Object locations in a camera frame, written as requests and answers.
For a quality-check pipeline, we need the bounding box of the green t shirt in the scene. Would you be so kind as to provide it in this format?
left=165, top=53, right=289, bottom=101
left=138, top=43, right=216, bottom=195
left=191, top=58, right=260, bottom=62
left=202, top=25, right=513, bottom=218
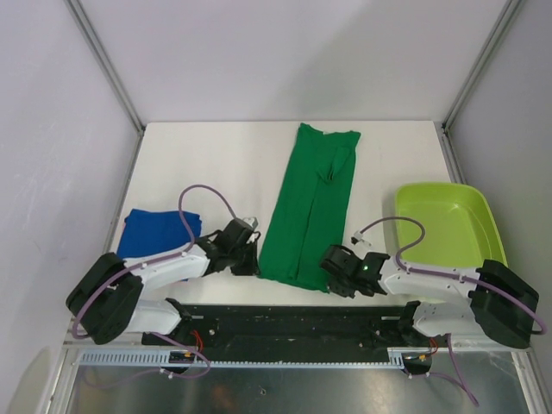
left=259, top=123, right=361, bottom=292

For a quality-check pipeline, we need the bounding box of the blue t shirt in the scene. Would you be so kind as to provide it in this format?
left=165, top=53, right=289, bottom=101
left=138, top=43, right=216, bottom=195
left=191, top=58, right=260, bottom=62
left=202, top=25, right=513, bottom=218
left=116, top=208, right=204, bottom=284

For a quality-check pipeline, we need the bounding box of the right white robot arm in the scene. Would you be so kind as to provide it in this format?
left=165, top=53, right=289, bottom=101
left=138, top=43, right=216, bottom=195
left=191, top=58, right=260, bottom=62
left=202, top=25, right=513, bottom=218
left=320, top=245, right=539, bottom=349

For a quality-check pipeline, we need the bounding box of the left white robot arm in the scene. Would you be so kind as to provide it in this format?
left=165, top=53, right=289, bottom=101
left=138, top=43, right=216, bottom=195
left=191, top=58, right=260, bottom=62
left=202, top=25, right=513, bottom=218
left=66, top=217, right=260, bottom=345

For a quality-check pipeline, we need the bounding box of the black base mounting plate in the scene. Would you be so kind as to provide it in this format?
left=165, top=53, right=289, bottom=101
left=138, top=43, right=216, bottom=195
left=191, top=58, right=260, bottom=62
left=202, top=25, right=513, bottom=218
left=166, top=304, right=442, bottom=348

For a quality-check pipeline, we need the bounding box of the lime green plastic bin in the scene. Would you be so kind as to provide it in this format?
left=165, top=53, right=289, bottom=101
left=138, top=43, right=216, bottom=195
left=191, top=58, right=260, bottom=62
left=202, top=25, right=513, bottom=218
left=394, top=182, right=508, bottom=270

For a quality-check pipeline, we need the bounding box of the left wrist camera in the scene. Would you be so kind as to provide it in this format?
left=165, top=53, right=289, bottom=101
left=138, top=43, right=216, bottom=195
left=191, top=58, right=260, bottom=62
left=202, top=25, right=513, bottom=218
left=243, top=216, right=259, bottom=229

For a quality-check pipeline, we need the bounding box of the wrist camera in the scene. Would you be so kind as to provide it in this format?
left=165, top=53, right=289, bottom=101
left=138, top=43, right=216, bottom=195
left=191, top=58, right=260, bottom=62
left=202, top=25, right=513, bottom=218
left=243, top=216, right=259, bottom=229
left=351, top=231, right=372, bottom=248

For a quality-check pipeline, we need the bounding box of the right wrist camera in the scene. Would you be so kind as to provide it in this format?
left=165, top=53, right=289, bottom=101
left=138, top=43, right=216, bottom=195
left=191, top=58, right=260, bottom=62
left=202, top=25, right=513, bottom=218
left=351, top=231, right=372, bottom=248

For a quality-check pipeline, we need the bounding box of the right corner aluminium post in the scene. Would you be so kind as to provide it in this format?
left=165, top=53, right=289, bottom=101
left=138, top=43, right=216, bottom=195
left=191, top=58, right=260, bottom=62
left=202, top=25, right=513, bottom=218
left=442, top=0, right=531, bottom=130

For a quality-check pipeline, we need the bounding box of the corner aluminium post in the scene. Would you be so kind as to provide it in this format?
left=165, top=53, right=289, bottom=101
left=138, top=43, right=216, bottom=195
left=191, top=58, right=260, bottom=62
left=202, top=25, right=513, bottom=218
left=442, top=0, right=531, bottom=130
left=64, top=0, right=146, bottom=133

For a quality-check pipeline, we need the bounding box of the grey slotted cable duct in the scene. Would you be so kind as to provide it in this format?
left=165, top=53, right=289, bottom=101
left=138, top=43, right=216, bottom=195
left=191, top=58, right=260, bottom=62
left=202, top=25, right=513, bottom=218
left=78, top=348, right=429, bottom=369

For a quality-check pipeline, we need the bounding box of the aluminium frame rail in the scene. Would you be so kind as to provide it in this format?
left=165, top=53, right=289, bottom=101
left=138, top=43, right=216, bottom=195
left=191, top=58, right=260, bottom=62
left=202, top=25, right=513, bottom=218
left=62, top=314, right=534, bottom=351

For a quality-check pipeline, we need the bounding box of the left corner aluminium post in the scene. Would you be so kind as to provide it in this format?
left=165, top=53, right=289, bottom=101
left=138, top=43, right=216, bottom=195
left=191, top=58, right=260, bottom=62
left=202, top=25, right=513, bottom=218
left=64, top=0, right=146, bottom=133

